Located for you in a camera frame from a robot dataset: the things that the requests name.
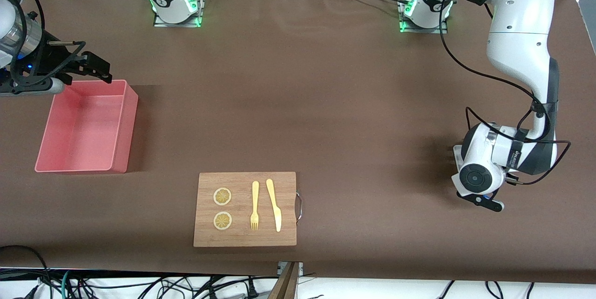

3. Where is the thick black floor cable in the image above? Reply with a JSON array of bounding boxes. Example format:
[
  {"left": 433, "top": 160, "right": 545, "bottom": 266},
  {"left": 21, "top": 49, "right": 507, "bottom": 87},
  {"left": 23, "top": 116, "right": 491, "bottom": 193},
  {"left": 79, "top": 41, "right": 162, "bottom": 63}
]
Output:
[{"left": 0, "top": 245, "right": 53, "bottom": 290}]

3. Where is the small metal bracket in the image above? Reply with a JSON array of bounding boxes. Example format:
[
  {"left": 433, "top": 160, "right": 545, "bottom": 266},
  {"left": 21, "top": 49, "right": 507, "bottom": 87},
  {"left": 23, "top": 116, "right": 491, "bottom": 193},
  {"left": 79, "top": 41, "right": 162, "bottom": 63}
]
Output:
[{"left": 277, "top": 262, "right": 304, "bottom": 277}]

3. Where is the yellow plastic knife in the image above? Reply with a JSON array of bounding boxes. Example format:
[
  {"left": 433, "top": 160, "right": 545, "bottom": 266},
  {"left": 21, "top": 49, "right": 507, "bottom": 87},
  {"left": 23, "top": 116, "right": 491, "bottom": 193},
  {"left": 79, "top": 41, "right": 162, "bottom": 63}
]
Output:
[{"left": 266, "top": 178, "right": 282, "bottom": 232}]

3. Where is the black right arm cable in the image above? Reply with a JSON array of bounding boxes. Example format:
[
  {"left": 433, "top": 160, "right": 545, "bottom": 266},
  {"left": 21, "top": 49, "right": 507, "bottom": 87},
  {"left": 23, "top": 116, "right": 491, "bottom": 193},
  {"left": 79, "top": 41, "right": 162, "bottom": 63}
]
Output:
[{"left": 8, "top": 0, "right": 47, "bottom": 92}]

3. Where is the wooden cutting board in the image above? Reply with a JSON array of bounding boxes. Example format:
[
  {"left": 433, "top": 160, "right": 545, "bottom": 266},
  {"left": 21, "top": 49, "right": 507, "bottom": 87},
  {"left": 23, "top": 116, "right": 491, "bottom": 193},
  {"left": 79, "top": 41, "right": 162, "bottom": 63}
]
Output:
[{"left": 193, "top": 171, "right": 297, "bottom": 247}]

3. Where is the wooden plank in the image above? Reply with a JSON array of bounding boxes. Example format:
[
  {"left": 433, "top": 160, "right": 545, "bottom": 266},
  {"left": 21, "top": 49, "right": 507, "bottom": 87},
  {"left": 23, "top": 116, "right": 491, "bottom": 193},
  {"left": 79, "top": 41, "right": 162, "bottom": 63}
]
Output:
[{"left": 268, "top": 262, "right": 300, "bottom": 299}]

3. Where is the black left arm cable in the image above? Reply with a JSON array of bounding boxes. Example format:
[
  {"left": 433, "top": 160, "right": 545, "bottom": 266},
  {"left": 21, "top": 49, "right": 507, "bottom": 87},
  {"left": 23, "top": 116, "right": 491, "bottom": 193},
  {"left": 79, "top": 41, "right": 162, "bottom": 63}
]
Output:
[{"left": 439, "top": 0, "right": 571, "bottom": 186}]

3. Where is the pink plastic bin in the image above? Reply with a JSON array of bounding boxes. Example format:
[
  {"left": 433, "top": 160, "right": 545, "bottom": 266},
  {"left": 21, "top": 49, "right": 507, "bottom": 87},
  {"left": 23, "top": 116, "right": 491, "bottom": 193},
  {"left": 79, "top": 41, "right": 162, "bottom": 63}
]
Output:
[{"left": 34, "top": 79, "right": 139, "bottom": 174}]

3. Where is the yellow plastic fork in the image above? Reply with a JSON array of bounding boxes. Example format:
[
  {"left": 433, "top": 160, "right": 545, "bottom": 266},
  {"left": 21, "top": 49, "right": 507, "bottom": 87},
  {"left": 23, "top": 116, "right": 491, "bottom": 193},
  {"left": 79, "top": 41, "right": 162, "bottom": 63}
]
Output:
[{"left": 250, "top": 181, "right": 260, "bottom": 231}]

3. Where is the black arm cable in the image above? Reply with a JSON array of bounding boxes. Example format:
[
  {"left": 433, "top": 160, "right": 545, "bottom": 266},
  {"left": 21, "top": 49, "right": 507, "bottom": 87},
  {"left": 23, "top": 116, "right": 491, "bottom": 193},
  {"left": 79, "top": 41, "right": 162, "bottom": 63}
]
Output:
[
  {"left": 439, "top": 0, "right": 571, "bottom": 186},
  {"left": 8, "top": 0, "right": 47, "bottom": 92}
]

